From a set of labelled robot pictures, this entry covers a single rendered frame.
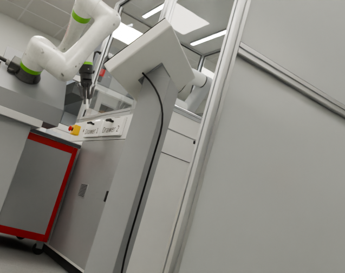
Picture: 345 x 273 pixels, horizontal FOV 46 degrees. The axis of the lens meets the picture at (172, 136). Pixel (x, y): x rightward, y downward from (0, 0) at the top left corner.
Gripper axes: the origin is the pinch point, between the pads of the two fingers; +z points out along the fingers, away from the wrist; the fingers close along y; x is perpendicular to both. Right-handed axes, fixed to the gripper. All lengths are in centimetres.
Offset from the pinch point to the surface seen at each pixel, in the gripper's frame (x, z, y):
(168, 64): 105, -8, 1
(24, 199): -8, 60, 39
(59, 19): -335, -159, -88
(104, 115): 12.4, 8.2, -7.6
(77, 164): -8.1, 40.3, 4.5
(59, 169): -8.0, 42.6, 16.7
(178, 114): 58, 10, -35
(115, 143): 44, 26, 0
